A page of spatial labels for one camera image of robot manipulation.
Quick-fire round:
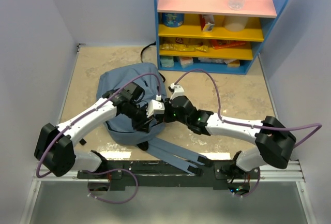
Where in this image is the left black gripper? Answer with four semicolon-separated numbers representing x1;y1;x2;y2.
124;102;155;134

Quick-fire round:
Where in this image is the blue student backpack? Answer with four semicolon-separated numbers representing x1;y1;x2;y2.
96;63;212;175

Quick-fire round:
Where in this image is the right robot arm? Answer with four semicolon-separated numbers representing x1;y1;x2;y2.
164;96;296;179

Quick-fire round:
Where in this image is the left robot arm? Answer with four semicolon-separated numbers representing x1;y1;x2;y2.
34;82;164;178

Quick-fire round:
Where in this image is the white tissue pack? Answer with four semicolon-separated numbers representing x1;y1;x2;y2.
178;56;194;68

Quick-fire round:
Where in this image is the teal tissue pack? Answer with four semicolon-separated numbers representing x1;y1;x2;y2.
160;56;174;68

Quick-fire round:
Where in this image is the yellow snack bag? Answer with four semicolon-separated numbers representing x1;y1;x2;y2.
160;37;208;52

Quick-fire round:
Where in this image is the yellow sponge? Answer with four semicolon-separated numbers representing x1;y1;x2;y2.
227;60;240;68

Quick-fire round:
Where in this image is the red snack packet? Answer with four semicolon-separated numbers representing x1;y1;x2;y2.
210;39;246;50

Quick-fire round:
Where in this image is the blue shelf unit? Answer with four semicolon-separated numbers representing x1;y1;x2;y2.
154;0;288;74

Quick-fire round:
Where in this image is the blue round tin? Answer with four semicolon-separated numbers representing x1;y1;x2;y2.
162;13;185;28

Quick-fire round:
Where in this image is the red white carton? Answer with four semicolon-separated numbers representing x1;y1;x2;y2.
199;14;215;32

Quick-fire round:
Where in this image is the white round container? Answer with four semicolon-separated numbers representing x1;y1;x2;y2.
223;16;249;32

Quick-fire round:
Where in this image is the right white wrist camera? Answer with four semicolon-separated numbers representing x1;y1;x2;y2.
168;83;185;100

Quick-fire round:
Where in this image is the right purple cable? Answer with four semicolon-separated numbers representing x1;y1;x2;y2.
173;68;323;198

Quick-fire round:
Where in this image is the purple cable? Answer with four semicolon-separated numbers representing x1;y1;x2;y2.
173;68;323;198
35;72;163;204

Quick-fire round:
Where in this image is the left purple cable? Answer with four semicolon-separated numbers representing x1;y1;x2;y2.
35;72;163;204

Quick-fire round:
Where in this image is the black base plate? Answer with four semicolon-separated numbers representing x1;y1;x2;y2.
77;160;259;193

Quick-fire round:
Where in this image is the aluminium rail frame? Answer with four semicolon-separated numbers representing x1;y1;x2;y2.
20;46;315;223

